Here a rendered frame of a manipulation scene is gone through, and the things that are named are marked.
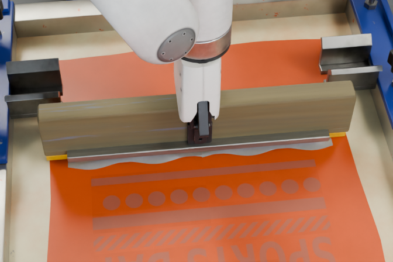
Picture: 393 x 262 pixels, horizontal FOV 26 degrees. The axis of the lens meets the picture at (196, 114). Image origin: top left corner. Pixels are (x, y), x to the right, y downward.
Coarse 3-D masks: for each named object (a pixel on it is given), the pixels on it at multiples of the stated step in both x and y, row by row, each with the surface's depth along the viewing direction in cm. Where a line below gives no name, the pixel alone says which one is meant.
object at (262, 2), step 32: (256, 0) 130; (288, 0) 130; (320, 0) 130; (32, 32) 129; (64, 32) 130; (352, 32) 130; (384, 128) 117; (0, 192) 107; (0, 224) 104; (0, 256) 101
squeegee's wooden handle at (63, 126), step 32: (160, 96) 108; (224, 96) 108; (256, 96) 108; (288, 96) 108; (320, 96) 109; (352, 96) 109; (64, 128) 107; (96, 128) 108; (128, 128) 109; (160, 128) 110; (224, 128) 111; (256, 128) 112; (288, 128) 112; (320, 128) 113
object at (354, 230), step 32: (224, 64) 126; (256, 64) 126; (288, 64) 126; (224, 160) 115; (256, 160) 115; (320, 160) 115; (352, 160) 115; (352, 192) 111; (352, 224) 108; (352, 256) 105
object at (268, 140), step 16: (144, 144) 112; (160, 144) 112; (176, 144) 112; (192, 144) 112; (208, 144) 112; (224, 144) 112; (240, 144) 112; (256, 144) 112; (272, 144) 113; (80, 160) 111
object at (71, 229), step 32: (64, 64) 126; (96, 64) 126; (128, 64) 126; (64, 96) 122; (96, 96) 122; (128, 96) 122; (64, 160) 115; (192, 160) 115; (64, 192) 111; (64, 224) 108; (64, 256) 105
